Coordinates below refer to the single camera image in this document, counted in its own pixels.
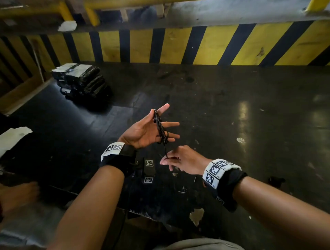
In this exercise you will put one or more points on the person's left forearm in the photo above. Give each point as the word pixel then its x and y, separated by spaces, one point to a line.
pixel 90 208

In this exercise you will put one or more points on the person's right hand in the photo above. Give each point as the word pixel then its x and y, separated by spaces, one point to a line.
pixel 188 161

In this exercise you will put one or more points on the stack of black wrapped packages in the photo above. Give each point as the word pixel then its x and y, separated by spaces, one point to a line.
pixel 82 78

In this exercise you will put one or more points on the person's right fingers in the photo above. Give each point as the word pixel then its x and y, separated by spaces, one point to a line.
pixel 169 161

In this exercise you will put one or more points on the yellow metal railing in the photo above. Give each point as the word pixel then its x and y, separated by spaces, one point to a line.
pixel 77 9

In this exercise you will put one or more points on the small black object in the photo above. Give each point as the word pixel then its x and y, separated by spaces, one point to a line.
pixel 276 181

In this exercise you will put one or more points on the black device with marker tags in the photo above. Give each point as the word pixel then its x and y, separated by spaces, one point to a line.
pixel 148 171

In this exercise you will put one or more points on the black left wrist band tracker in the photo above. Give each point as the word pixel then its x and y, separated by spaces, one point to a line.
pixel 118 157

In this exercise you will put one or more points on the small white debris piece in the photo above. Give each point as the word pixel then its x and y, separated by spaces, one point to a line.
pixel 240 140

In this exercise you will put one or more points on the black right wrist band tracker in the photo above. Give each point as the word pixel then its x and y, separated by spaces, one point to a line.
pixel 224 180

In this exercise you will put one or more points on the black wrist band tracker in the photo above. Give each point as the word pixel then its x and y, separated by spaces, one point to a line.
pixel 118 157
pixel 224 180

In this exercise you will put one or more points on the person's right forearm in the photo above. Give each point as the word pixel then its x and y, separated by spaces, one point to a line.
pixel 281 211

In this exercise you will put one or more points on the large white paper sheet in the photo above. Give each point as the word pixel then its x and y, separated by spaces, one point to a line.
pixel 13 139

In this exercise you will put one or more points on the yellow black striped barrier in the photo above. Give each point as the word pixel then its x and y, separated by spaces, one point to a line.
pixel 180 46

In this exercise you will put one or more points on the person's left hand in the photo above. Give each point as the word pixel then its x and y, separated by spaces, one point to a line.
pixel 140 132

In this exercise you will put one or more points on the person's left thumb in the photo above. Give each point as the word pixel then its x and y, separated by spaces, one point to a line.
pixel 162 109

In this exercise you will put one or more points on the white paper scrap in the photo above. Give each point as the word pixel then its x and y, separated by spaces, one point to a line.
pixel 67 26

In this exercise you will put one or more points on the person's left middle finger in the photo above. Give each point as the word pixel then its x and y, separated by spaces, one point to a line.
pixel 174 135

